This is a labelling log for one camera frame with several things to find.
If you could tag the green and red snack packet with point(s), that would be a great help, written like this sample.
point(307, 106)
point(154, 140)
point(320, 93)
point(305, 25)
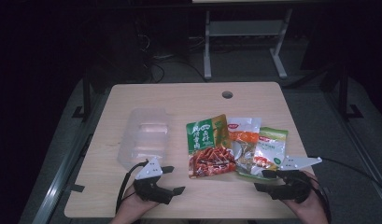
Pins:
point(207, 146)

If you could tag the person's left hand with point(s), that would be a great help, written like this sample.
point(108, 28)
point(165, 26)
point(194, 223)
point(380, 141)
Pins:
point(134, 207)

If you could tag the person's right hand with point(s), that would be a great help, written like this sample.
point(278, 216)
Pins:
point(313, 208)

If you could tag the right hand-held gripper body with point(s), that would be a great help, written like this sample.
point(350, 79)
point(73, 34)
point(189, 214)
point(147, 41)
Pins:
point(296, 186)

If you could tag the black metal stand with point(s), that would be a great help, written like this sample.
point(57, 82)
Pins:
point(86, 96)
point(344, 93)

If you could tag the black tape piece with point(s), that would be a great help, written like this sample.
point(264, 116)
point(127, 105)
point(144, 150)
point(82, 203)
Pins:
point(77, 188)

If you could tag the white metal stand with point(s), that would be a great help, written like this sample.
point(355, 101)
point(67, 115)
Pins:
point(244, 28)

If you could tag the white and light green snack packet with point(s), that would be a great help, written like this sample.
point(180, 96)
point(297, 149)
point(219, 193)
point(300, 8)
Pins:
point(271, 146)

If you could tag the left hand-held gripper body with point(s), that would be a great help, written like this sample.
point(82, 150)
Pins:
point(149, 171)

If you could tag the aluminium rail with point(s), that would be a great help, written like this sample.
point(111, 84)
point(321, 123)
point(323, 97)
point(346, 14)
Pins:
point(363, 149)
point(59, 180)

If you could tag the white and orange snack packet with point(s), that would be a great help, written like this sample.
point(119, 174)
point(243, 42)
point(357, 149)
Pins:
point(243, 140)

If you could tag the clear plastic container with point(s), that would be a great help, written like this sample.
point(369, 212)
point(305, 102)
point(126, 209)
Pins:
point(145, 137)

